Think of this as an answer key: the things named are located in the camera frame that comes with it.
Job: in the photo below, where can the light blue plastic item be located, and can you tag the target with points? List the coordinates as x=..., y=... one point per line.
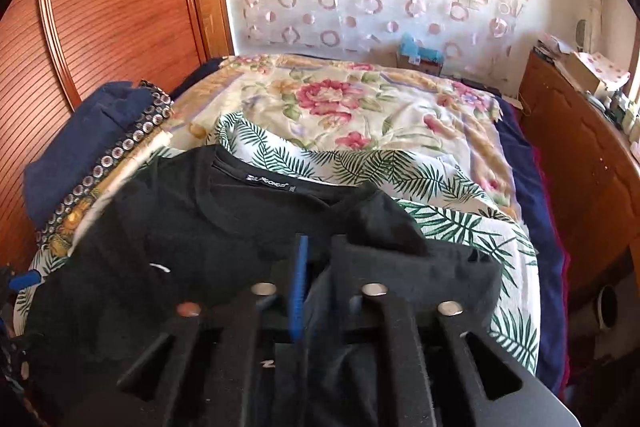
x=422, y=52

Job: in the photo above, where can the yellow folded cloth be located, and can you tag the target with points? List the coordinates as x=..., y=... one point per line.
x=67, y=237

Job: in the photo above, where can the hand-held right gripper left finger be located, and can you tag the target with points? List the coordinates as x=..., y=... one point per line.
x=299, y=287

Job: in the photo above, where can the cardboard box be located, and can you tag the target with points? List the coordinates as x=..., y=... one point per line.
x=425, y=67

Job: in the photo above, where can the floral blanket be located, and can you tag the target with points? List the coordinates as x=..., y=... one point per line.
x=325, y=97

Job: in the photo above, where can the palm leaf print sheet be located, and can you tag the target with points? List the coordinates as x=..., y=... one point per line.
x=450, y=227

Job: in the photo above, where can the dark wooden chair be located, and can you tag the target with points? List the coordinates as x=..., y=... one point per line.
x=600, y=357

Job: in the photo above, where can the wooden dresser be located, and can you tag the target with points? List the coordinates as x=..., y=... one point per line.
x=575, y=167

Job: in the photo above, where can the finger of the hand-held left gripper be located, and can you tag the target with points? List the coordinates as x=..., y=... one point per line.
x=22, y=280

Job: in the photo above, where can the black t-shirt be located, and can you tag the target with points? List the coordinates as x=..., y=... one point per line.
x=200, y=227

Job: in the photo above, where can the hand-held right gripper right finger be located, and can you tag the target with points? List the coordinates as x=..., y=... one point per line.
x=380, y=322

